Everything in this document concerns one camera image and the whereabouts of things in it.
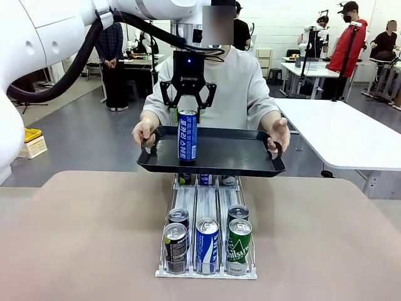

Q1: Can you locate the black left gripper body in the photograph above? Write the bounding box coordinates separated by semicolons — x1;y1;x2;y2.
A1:
172;51;206;97

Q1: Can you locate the black serving tray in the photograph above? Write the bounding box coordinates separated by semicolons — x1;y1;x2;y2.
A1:
136;125;286;178

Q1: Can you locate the person's right forearm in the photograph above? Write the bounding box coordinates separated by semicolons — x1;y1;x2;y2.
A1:
139;109;157;125

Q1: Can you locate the person's left forearm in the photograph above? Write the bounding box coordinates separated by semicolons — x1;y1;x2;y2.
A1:
258;108;283;126

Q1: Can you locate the person in white sweatshirt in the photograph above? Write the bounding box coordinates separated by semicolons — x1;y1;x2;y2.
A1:
141;5;281;130

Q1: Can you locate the person in black shirt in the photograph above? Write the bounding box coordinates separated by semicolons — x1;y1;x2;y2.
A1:
233;1;253;51
369;20;401;62

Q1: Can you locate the person in red jacket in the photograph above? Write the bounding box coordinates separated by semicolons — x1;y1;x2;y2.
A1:
322;1;371;102

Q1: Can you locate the person's right hand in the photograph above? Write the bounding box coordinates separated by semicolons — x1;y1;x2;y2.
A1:
132;120;160;149

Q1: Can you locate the person's left hand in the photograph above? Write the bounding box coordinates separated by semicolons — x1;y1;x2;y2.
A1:
264;117;291;155

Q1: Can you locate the black tripod stand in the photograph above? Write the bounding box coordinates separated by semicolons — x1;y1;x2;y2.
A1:
149;37;159;92

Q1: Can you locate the grey background desk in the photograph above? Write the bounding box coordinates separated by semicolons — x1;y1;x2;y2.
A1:
123;53;166;101

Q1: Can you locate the white and black robot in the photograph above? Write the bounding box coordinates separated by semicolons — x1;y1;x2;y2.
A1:
127;29;159;56

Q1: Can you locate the white drawer cabinet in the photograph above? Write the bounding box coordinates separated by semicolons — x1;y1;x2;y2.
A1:
256;48;273;79

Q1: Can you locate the black stool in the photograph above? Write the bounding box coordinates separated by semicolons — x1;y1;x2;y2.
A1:
268;67;283;87

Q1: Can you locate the man in plaid shirt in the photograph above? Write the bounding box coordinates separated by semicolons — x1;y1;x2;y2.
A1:
94;21;130;112

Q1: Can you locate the white desk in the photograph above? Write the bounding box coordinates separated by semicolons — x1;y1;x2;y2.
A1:
279;61;341;98

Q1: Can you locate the white can dispenser rack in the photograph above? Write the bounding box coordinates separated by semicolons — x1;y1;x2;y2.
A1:
154;174;259;280

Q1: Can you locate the white humanoid robot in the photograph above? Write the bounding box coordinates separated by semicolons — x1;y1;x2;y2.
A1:
297;15;330;60

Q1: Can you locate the black floor tripod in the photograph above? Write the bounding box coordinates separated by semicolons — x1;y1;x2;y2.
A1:
12;99;49;115

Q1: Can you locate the large white table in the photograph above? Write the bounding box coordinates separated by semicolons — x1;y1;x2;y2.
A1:
271;97;401;198

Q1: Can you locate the yellow plastic crate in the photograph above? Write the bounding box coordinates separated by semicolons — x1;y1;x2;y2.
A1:
24;127;43;145

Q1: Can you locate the white plastic crate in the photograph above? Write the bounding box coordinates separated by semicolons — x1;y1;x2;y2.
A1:
17;136;49;160

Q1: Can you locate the black cable conduit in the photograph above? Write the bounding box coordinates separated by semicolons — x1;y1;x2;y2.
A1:
6;11;226;103

